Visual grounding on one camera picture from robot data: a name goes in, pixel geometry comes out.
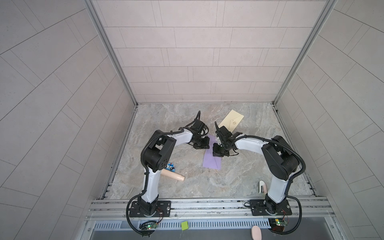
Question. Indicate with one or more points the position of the aluminium rail frame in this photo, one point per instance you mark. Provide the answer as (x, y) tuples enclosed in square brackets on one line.
[(211, 208)]

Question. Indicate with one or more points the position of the yellow envelope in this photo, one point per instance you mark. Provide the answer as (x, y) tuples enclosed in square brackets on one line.
[(231, 121)]

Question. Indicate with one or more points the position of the right circuit board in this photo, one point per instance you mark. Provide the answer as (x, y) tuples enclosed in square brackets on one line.
[(278, 225)]

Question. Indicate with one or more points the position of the white pink stapler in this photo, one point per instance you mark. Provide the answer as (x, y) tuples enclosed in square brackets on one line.
[(263, 188)]

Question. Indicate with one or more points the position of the pink oval eraser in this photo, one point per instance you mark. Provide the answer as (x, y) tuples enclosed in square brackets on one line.
[(256, 233)]

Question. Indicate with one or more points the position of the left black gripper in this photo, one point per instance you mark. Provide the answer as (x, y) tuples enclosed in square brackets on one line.
[(205, 143)]

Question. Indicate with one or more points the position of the blue toy car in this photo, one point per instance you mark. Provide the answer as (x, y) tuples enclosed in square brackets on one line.
[(170, 167)]

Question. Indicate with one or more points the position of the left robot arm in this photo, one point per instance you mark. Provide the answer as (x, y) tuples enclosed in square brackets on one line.
[(156, 155)]

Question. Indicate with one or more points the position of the green sticky note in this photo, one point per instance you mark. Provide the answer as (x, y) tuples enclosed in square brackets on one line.
[(184, 225)]

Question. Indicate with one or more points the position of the circuit board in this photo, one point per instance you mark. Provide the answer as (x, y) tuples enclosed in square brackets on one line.
[(149, 226), (278, 225)]

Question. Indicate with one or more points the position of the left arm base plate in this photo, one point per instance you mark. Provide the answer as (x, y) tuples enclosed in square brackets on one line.
[(144, 209)]

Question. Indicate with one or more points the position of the purple paper sheet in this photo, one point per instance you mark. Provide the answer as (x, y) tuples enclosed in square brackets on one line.
[(209, 161)]

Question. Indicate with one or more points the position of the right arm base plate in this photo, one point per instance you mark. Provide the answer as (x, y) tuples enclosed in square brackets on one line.
[(269, 208)]

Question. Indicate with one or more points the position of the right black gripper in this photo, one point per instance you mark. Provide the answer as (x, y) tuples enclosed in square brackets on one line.
[(216, 153)]

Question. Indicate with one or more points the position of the left circuit board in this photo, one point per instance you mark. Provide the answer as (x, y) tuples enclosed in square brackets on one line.
[(149, 226)]

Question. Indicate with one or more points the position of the beige wooden rolling pin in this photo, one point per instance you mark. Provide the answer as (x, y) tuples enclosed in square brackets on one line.
[(172, 175)]

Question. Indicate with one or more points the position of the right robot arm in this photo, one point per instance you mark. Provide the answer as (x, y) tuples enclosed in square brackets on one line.
[(283, 162)]

